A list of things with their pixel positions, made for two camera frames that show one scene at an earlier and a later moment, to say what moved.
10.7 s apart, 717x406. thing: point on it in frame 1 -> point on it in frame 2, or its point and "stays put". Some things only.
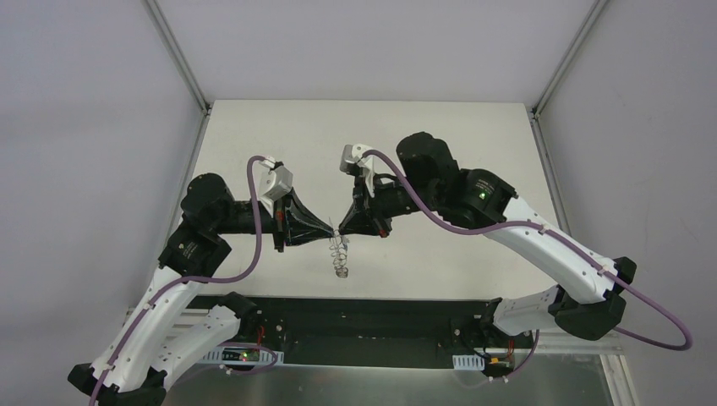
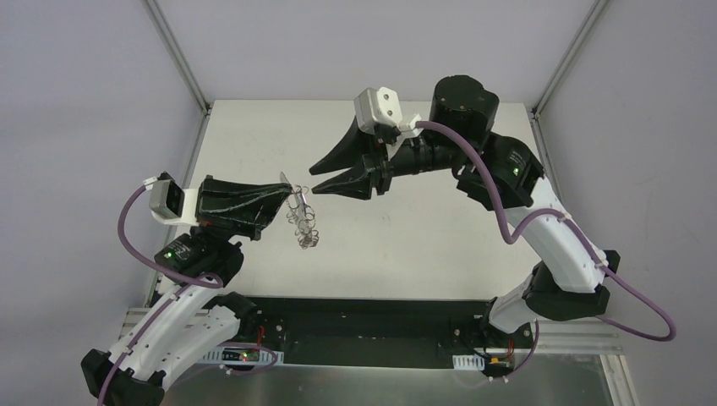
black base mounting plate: (374, 332) stays put
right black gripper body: (364, 204) -> (382, 165)
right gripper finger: (360, 222) -> (353, 149)
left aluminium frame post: (174, 48) stays put
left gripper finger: (301, 225) -> (258, 200)
